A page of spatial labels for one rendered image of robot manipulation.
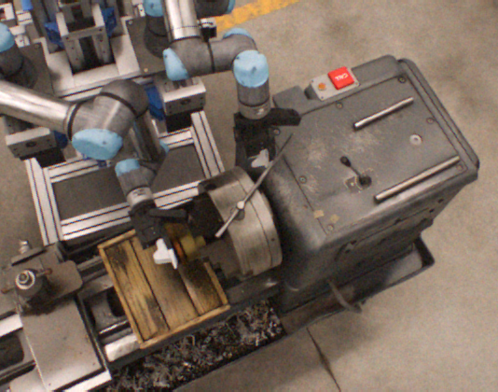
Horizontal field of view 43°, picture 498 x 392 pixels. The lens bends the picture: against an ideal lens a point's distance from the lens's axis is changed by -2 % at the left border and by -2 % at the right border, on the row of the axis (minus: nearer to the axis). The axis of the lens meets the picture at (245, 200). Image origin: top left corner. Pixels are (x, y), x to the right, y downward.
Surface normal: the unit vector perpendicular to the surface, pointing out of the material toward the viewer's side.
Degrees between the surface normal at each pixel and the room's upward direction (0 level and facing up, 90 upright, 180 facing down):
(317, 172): 0
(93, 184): 0
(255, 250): 49
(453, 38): 0
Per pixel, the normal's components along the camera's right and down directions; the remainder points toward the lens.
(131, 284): 0.04, -0.37
